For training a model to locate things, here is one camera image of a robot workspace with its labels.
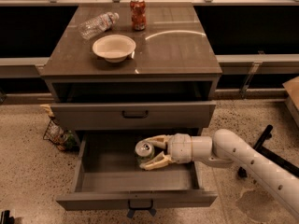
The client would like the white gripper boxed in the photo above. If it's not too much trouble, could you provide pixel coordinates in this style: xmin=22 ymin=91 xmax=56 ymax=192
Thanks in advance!
xmin=139 ymin=133 xmax=212 ymax=171

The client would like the green soda can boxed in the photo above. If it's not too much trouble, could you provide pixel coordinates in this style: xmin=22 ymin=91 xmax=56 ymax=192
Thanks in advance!
xmin=135 ymin=141 xmax=155 ymax=164

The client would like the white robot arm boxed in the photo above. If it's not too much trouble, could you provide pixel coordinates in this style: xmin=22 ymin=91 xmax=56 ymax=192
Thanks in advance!
xmin=135 ymin=129 xmax=299 ymax=218

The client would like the open grey lower drawer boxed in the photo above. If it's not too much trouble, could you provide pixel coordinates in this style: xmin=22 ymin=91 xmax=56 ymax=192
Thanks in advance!
xmin=56 ymin=131 xmax=217 ymax=213

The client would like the grey drawer cabinet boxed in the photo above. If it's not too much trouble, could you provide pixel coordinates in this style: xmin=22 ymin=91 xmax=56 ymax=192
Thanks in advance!
xmin=41 ymin=4 xmax=221 ymax=141

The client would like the grey upper drawer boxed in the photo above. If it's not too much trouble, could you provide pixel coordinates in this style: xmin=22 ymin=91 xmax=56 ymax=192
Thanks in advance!
xmin=51 ymin=101 xmax=216 ymax=131

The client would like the orange soda can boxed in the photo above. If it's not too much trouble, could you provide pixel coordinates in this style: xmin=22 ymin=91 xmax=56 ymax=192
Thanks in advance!
xmin=130 ymin=0 xmax=147 ymax=31

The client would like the black chair base leg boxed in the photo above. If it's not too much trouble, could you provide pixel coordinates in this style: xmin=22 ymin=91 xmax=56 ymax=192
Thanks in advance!
xmin=237 ymin=124 xmax=299 ymax=179

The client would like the white paper bowl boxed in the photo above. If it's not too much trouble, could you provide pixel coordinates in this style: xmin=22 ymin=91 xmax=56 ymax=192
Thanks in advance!
xmin=93 ymin=35 xmax=136 ymax=63

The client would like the clear plastic water bottle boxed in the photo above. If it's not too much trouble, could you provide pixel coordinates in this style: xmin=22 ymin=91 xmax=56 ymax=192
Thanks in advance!
xmin=78 ymin=12 xmax=119 ymax=40

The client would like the black object bottom left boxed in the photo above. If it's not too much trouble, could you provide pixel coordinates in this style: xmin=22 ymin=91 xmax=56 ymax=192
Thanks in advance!
xmin=0 ymin=210 xmax=15 ymax=224

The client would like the wire basket with items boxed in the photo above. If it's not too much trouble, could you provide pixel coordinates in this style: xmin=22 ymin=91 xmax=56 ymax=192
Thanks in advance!
xmin=41 ymin=105 xmax=78 ymax=151

